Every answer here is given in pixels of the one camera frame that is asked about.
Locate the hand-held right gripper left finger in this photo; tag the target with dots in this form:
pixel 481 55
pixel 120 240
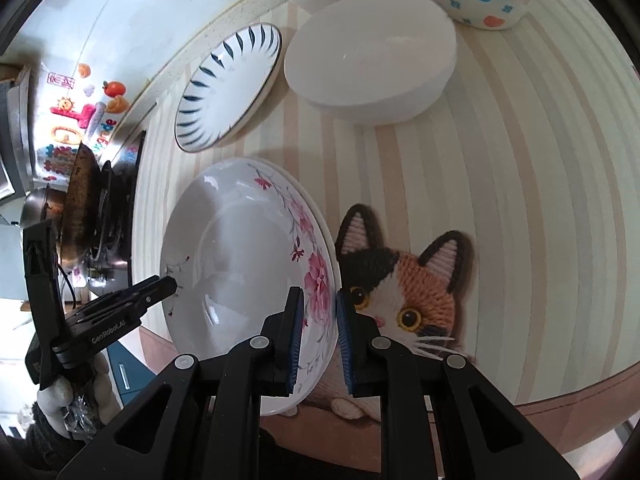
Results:
pixel 295 340

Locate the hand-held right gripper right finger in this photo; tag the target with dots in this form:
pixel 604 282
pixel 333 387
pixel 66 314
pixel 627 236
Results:
pixel 344 340

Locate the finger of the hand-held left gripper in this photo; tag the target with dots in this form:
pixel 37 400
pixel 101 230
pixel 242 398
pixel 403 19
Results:
pixel 145 292

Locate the pink floral white plate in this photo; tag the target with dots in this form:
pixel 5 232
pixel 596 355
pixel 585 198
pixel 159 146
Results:
pixel 240 260

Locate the person's left forearm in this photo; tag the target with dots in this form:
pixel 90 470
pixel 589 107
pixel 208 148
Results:
pixel 42 437

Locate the person's left hand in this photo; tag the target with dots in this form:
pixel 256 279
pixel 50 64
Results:
pixel 52 402

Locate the blue cabinet door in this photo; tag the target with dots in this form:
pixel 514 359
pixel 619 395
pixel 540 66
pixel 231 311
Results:
pixel 127 370

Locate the black gas stove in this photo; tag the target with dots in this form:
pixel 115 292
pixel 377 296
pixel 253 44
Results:
pixel 120 210

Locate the metal pot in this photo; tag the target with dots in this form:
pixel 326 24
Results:
pixel 40 205

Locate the dark wok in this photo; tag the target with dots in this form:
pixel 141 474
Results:
pixel 80 200

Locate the metal range hood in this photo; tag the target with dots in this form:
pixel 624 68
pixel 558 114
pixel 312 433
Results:
pixel 12 125

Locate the blue striped white plate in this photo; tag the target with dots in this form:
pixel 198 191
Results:
pixel 225 85

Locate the striped cat table mat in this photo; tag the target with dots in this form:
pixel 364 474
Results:
pixel 525 185

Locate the plain white bowl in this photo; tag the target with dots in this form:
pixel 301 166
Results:
pixel 370 55

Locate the colourful wall stickers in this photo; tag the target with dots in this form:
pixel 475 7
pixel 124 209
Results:
pixel 75 120

